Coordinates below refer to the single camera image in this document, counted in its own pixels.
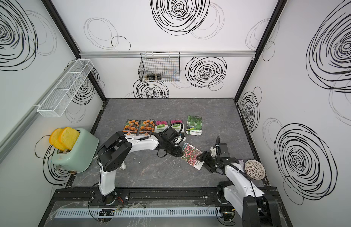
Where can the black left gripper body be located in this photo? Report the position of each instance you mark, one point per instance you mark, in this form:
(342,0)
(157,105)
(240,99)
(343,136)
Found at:
(172,149)

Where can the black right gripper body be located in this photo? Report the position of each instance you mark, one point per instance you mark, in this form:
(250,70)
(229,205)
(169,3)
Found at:
(211,161)

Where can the impatiens seed packet green white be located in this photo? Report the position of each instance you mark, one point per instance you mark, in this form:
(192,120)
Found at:
(161,126)

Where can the red flower seed packet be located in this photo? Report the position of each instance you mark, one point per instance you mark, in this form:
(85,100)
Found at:
(190,154)

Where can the marigold seed packet orange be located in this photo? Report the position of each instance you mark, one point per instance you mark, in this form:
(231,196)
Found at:
(147,126)

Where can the green vegetable seed packet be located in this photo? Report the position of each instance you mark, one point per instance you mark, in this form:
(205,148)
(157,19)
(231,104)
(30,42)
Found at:
(194,125)

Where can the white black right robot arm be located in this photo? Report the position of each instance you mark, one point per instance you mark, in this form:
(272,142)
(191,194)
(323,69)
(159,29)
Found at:
(248,201)

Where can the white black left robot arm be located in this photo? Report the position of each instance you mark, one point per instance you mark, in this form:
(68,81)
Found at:
(112,154)

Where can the purple seed packet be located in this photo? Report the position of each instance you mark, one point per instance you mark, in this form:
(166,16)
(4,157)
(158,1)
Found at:
(241,162)

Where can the white plastic strainer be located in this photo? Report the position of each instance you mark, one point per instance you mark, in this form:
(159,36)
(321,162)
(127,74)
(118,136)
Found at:
(254,169)

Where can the small item in basket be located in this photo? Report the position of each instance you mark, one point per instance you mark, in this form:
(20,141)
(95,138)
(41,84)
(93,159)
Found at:
(153,77)

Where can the mint green toaster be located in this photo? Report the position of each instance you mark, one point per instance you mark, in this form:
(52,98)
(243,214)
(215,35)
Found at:
(80,157)

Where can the yellow toast slice front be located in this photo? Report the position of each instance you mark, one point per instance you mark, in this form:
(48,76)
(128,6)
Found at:
(68,137)

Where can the yellow toast slice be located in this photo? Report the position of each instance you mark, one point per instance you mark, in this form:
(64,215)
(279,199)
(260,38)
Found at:
(68,137)
(54,139)

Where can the yellow toast slice back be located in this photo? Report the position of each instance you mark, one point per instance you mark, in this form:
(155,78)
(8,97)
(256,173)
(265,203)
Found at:
(54,139)

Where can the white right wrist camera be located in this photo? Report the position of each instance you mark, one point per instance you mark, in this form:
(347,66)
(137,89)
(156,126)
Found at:
(213,151)

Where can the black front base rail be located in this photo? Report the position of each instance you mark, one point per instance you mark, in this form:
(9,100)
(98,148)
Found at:
(131,195)

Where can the black wire wall basket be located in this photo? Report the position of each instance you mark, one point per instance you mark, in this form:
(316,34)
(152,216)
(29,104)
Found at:
(169,68)

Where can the white wire wall shelf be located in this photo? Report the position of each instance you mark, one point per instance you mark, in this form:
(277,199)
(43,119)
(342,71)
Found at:
(72,87)

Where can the aluminium wall rail back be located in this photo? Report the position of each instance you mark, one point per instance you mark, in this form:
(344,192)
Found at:
(167,54)

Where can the white slotted cable duct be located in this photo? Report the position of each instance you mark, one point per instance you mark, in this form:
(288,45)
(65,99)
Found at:
(137,212)

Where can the black corner frame post right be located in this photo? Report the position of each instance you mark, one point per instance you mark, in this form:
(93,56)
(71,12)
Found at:
(264,39)

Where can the black corner frame post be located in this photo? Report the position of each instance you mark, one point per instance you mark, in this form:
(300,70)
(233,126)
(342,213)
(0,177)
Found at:
(264,39)
(70,42)

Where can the black corner frame post left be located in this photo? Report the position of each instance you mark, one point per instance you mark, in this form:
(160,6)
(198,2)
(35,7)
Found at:
(70,42)

